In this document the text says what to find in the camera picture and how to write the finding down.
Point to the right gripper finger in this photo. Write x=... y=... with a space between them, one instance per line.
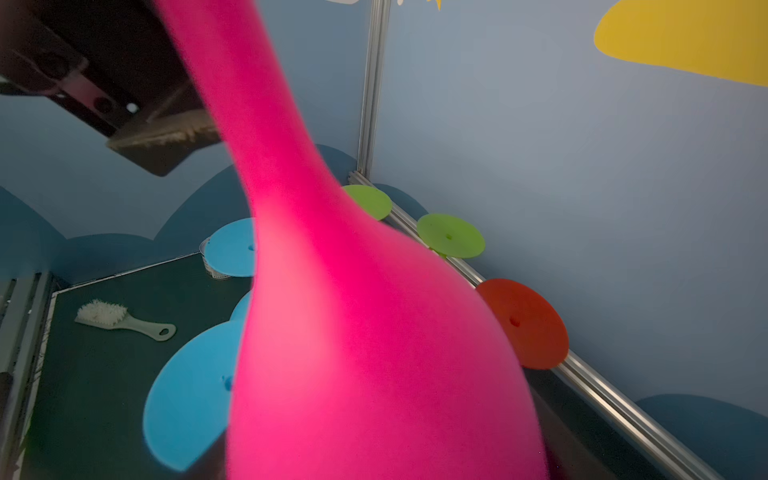
x=112 y=65

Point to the blue wine glass front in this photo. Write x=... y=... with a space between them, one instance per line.
x=187 y=407

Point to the blue wine glass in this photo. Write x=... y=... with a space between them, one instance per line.
x=187 y=407
x=231 y=250

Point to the pink wine glass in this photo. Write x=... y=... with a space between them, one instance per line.
x=364 y=355

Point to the blue wine glass left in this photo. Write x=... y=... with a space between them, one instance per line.
x=231 y=250

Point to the green wine glass left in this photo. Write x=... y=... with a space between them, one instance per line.
x=372 y=200

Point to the green wine glass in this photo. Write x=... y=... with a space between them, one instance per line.
x=372 y=200
x=450 y=236

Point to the green wine glass back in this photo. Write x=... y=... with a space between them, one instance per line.
x=450 y=236

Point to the red wine glass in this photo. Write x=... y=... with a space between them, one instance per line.
x=533 y=327

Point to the white scrub brush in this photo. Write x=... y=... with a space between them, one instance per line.
x=110 y=316

